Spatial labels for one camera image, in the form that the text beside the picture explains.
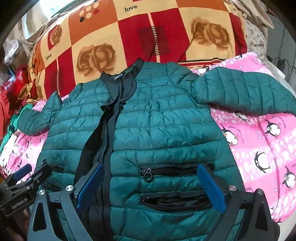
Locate green cloth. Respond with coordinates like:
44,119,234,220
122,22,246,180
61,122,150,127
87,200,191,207
6,103,34,136

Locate pink penguin printed blanket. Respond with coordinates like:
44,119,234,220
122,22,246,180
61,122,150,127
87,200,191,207
0,52,296,224

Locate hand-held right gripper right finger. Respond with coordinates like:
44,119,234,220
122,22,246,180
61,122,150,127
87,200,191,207
196,163,278,241

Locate red cloth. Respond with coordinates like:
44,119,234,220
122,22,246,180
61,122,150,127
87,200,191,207
0,66,31,123

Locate red orange rose printed blanket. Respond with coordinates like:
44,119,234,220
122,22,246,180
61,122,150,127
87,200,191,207
17,0,248,100

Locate black power cable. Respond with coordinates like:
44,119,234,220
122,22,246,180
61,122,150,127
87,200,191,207
267,25,295,81

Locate green puffer jacket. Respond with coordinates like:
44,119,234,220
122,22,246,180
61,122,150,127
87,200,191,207
17,59,296,241

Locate beige floral cloth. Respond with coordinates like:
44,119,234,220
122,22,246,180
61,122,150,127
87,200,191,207
231,0,277,57

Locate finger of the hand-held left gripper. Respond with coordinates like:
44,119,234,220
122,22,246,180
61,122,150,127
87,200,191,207
5,164,33,186
14,163,53,193

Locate pale crumpled cloth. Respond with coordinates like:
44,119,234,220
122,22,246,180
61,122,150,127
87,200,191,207
3,16,55,63

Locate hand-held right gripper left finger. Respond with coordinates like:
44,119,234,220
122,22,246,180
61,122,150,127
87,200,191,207
28,162,105,241

